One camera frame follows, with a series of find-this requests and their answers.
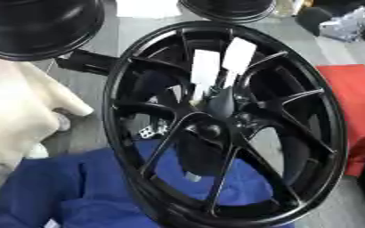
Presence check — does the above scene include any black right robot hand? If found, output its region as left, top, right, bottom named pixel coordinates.
left=295, top=6, right=336, bottom=37

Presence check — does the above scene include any black spoked wheel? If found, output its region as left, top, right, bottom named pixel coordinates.
left=100, top=20, right=350, bottom=228

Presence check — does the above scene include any large black round wheel rim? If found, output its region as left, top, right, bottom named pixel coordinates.
left=0, top=0, right=108, bottom=62

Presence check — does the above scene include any red box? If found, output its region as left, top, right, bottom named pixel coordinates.
left=314, top=63, right=365, bottom=178

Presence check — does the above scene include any white sheet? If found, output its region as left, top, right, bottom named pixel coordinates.
left=114, top=0, right=184, bottom=20

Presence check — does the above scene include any small silver checkered part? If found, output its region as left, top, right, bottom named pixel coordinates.
left=137, top=118, right=170, bottom=140

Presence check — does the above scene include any black wheel stand bracket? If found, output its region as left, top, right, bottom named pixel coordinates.
left=53, top=48, right=122, bottom=77

